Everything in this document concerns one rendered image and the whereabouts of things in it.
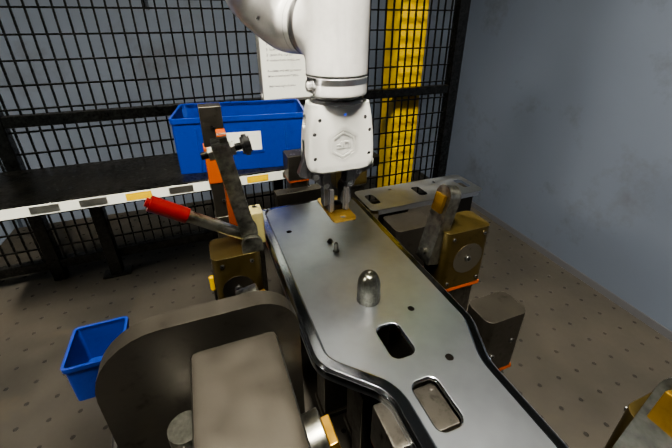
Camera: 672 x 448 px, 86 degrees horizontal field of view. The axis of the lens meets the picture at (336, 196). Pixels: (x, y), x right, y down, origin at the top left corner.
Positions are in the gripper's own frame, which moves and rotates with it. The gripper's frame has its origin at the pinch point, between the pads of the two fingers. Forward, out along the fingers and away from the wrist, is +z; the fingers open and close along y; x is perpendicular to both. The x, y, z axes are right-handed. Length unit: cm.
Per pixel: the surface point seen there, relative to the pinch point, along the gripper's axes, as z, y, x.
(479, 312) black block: 11.4, 13.9, -19.8
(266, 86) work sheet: -8, 0, 54
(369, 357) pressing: 10.5, -4.1, -21.6
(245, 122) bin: -3.9, -8.5, 35.2
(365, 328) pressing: 10.4, -2.6, -17.5
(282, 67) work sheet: -13, 5, 54
